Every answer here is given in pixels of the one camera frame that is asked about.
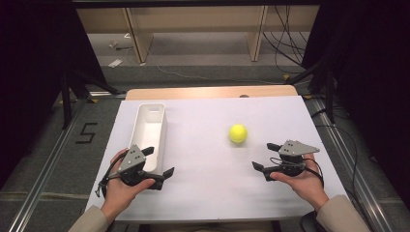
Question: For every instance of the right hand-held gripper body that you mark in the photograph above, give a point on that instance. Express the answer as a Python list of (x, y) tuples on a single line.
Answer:
[(295, 149)]

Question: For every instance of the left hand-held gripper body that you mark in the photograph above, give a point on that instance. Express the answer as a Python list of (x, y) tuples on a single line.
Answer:
[(130, 160)]

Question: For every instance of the white plastic bin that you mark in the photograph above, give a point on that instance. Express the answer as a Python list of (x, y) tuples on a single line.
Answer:
[(148, 129)]

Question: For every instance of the yellow tennis ball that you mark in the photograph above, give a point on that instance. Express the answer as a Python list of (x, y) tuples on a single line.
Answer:
[(238, 133)]

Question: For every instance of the person's left hand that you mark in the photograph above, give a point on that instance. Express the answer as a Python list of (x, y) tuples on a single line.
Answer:
[(117, 193)]

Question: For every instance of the person's right hand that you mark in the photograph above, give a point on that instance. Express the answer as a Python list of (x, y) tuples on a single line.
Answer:
[(304, 187)]

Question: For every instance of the white board mat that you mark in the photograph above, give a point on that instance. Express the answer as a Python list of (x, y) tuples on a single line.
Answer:
[(206, 161)]

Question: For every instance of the black metal stand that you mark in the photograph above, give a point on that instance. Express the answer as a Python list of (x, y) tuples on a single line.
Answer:
[(329, 96), (66, 106)]

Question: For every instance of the black seat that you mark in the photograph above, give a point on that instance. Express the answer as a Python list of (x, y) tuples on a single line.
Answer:
[(307, 224)]

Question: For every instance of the white paper scrap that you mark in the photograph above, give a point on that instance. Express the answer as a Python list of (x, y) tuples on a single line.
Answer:
[(115, 63)]

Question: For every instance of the small dark floor tool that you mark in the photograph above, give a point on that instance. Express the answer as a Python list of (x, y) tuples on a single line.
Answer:
[(124, 48)]

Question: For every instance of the small pale floor debris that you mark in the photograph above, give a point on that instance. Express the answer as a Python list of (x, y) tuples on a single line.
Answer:
[(113, 43)]

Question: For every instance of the dark curtain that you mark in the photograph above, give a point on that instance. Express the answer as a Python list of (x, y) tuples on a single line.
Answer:
[(380, 64), (25, 64)]

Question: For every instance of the light wooden furniture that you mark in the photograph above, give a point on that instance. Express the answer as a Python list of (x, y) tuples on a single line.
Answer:
[(193, 19)]

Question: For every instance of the black crossbar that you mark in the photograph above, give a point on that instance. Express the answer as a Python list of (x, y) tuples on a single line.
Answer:
[(193, 3)]

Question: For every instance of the short aluminium rail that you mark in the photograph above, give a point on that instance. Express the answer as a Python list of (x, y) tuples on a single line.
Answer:
[(106, 94)]

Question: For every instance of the long aluminium rail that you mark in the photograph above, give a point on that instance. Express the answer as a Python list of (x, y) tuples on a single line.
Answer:
[(42, 180), (366, 193)]

